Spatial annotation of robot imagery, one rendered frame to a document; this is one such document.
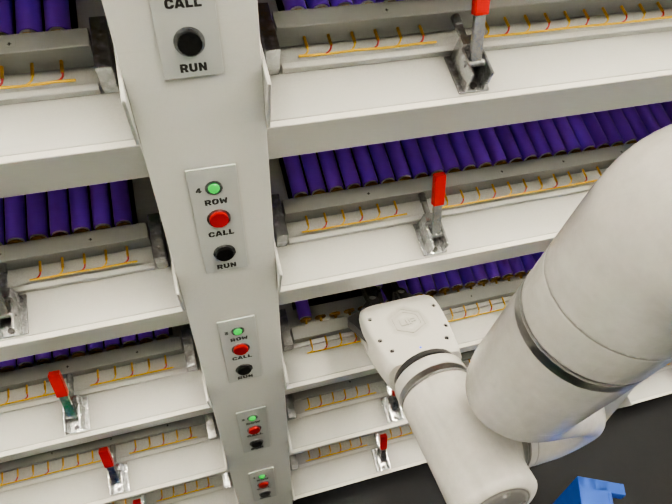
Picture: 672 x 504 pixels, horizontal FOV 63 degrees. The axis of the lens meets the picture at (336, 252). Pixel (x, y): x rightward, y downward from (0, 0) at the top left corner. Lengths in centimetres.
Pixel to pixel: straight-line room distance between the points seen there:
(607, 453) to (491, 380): 102
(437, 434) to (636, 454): 92
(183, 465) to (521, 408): 63
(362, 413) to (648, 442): 75
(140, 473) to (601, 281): 77
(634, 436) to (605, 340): 115
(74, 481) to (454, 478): 60
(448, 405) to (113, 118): 40
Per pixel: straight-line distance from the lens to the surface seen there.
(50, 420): 78
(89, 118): 46
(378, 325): 65
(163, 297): 58
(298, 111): 45
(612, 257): 28
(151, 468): 93
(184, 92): 41
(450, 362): 61
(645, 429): 149
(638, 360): 33
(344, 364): 75
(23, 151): 45
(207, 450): 92
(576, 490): 113
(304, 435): 92
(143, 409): 75
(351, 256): 60
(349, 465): 112
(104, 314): 59
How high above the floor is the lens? 116
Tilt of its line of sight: 46 degrees down
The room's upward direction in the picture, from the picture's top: 3 degrees clockwise
